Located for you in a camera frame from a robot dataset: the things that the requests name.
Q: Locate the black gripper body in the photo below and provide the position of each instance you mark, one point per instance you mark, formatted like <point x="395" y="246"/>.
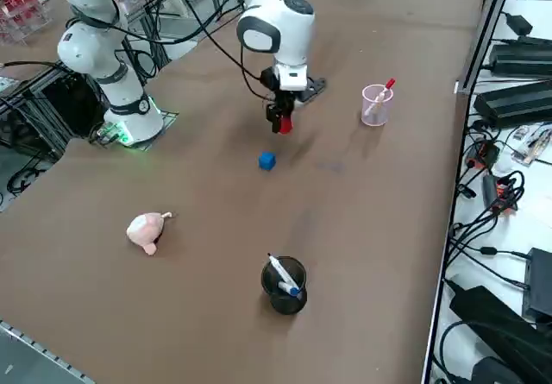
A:
<point x="271" y="79"/>

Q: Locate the red magnetic block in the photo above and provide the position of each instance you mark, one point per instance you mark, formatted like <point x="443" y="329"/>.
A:
<point x="286" y="126"/>

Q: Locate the blue magnetic block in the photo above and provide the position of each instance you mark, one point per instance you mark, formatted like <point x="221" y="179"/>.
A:
<point x="267" y="161"/>

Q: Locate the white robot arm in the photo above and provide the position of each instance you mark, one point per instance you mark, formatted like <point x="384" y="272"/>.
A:
<point x="293" y="26"/>

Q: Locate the clear pink plastic cup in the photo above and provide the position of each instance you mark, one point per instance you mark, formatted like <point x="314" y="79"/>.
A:
<point x="374" y="116"/>

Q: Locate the red capped white marker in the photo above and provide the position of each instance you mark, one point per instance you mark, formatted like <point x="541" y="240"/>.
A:
<point x="390" y="83"/>

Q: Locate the blue capped white marker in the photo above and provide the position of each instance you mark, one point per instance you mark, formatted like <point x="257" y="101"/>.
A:
<point x="282" y="274"/>

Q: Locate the pink plush pig toy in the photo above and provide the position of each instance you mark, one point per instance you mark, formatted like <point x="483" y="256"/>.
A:
<point x="144" y="228"/>

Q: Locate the black mesh pen cup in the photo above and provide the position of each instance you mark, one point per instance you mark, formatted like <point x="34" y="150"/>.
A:
<point x="284" y="302"/>

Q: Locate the orange black adapter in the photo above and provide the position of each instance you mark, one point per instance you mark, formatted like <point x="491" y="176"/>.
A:
<point x="484" y="153"/>
<point x="500" y="196"/>

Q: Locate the long black power box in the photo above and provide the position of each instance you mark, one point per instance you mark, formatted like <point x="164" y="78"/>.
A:
<point x="522" y="58"/>
<point x="513" y="103"/>

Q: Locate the small black power brick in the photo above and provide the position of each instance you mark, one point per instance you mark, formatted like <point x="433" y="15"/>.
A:
<point x="519" y="23"/>

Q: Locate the small circuit boards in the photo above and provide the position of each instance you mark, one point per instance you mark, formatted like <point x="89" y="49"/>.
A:
<point x="532" y="142"/>

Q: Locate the clear rack with red parts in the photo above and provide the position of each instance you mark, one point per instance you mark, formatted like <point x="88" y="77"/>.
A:
<point x="21" y="13"/>

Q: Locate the large black power brick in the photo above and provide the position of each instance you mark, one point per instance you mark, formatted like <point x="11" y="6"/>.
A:
<point x="496" y="319"/>

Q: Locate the black square box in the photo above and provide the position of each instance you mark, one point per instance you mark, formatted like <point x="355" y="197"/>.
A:
<point x="539" y="285"/>

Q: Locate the grey metal strip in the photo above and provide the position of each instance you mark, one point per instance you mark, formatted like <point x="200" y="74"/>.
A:
<point x="39" y="349"/>

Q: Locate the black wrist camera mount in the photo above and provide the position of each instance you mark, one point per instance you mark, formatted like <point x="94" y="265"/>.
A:
<point x="314" y="88"/>

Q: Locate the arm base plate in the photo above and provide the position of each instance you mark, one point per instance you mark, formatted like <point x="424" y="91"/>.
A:
<point x="169" y="118"/>

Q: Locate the aluminium profile post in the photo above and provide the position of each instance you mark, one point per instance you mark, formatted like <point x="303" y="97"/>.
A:
<point x="487" y="30"/>

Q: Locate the aluminium frame stand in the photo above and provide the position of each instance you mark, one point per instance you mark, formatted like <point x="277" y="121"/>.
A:
<point x="47" y="99"/>

